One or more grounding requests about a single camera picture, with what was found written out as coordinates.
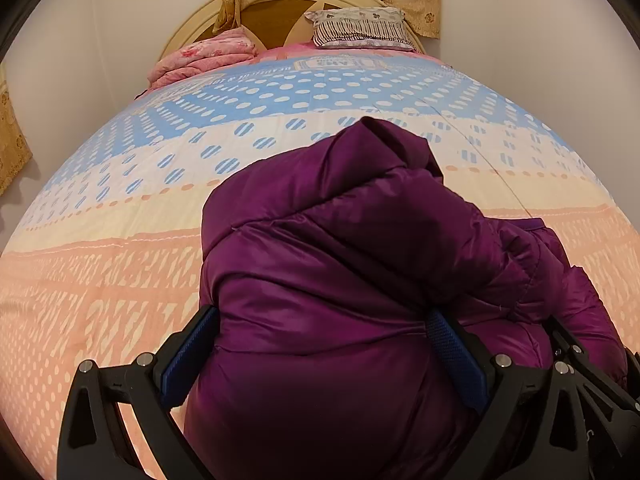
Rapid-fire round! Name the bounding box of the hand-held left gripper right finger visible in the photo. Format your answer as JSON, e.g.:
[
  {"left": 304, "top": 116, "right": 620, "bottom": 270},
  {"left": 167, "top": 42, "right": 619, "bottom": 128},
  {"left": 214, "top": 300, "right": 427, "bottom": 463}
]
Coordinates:
[{"left": 425, "top": 307, "right": 586, "bottom": 480}]

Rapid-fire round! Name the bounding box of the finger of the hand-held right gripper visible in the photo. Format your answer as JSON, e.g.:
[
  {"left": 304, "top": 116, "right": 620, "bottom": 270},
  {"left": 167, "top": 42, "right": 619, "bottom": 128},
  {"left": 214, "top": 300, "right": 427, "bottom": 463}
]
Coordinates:
[{"left": 547, "top": 315, "right": 640, "bottom": 461}]

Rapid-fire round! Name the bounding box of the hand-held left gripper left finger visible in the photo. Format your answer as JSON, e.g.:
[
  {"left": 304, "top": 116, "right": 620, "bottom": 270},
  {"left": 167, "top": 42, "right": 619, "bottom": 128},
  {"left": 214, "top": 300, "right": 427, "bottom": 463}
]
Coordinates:
[{"left": 57, "top": 304, "right": 219, "bottom": 480}]

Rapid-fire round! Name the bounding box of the purple puffer jacket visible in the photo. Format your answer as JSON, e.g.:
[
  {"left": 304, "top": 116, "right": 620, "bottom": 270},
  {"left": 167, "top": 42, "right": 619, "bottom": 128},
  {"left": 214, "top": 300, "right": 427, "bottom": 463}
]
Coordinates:
[{"left": 182, "top": 116, "right": 632, "bottom": 480}]

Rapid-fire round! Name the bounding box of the dotted pastel quilt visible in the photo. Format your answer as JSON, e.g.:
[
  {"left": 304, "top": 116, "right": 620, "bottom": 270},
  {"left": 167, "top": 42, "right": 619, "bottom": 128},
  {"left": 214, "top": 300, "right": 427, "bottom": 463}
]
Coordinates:
[{"left": 0, "top": 45, "right": 640, "bottom": 480}]

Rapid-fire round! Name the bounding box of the folded pink floral blanket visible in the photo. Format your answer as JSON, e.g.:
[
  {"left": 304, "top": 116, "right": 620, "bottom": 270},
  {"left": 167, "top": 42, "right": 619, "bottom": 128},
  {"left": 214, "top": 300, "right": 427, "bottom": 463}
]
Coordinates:
[{"left": 146, "top": 29, "right": 259, "bottom": 92}]

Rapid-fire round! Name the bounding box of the striped patterned pillow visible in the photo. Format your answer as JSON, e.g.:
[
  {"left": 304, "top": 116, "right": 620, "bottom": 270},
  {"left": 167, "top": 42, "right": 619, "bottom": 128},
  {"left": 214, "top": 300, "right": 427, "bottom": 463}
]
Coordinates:
[{"left": 305, "top": 6, "right": 417, "bottom": 54}]

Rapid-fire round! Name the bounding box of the wooden arched headboard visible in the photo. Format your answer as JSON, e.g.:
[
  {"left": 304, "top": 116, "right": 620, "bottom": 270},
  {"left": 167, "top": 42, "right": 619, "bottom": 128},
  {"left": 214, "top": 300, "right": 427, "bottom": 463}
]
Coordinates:
[{"left": 159, "top": 0, "right": 427, "bottom": 62}]

